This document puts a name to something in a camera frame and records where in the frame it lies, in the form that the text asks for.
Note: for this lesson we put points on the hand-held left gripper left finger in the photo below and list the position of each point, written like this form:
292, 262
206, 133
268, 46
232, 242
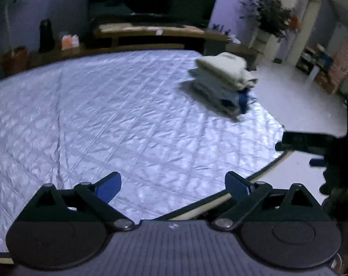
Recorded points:
109, 187

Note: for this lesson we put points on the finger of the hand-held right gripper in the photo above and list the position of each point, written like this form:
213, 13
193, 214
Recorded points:
306, 142
317, 162

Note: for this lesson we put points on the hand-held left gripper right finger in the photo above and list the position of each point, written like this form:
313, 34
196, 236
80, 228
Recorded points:
236, 184

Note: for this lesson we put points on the pale green sweatshirt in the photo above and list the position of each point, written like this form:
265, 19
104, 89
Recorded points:
225, 69

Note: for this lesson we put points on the dark blue folded garment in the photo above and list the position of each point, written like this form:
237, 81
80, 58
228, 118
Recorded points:
243, 99

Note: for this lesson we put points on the cluttered storage shelf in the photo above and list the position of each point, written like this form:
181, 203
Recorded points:
314, 60

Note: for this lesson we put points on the light blue folded garment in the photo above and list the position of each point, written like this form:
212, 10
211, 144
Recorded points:
217, 93

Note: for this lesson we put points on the white plant vase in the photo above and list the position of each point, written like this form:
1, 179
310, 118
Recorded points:
261, 38

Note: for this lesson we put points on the dark wooden low cabinet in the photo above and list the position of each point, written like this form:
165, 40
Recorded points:
105, 52

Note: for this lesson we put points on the leafy plant in white pot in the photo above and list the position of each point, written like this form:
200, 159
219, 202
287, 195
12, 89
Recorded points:
273, 11

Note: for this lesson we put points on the small lavender bunch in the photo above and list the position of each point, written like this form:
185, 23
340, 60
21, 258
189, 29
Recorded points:
220, 29

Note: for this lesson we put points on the orange tissue pack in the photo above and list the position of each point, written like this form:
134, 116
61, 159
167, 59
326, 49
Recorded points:
70, 42

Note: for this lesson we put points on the terracotta potted plant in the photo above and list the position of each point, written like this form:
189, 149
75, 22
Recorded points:
14, 60

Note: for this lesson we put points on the black speaker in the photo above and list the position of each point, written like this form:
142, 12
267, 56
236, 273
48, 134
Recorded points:
46, 36

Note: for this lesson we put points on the light wooden bench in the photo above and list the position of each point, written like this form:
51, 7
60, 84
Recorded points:
162, 31

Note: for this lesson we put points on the wooden bed frame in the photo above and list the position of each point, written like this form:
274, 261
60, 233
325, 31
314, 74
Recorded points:
191, 214

